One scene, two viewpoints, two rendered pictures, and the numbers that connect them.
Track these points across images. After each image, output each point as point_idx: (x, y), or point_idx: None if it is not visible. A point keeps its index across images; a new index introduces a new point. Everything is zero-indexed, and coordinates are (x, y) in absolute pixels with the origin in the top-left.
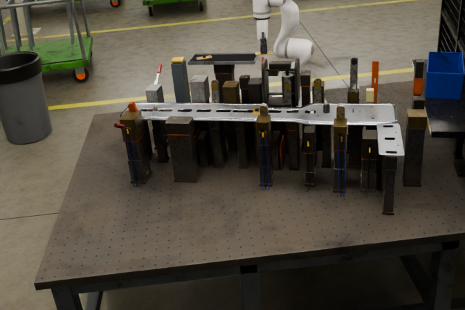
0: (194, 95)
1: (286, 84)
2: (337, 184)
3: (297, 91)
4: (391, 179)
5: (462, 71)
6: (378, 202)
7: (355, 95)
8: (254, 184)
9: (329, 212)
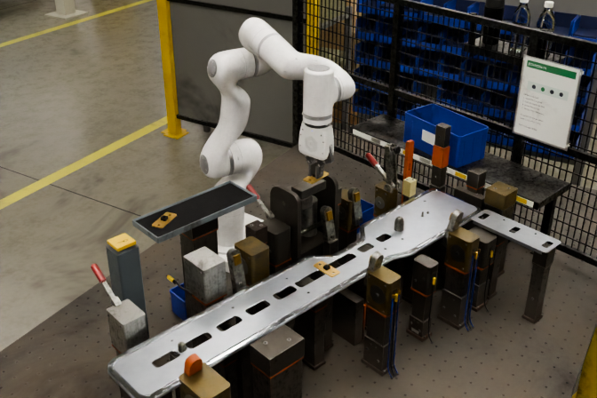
0: (210, 290)
1: (329, 212)
2: (462, 316)
3: (337, 217)
4: (546, 276)
5: (472, 124)
6: (508, 313)
7: (395, 193)
8: (372, 378)
9: (496, 355)
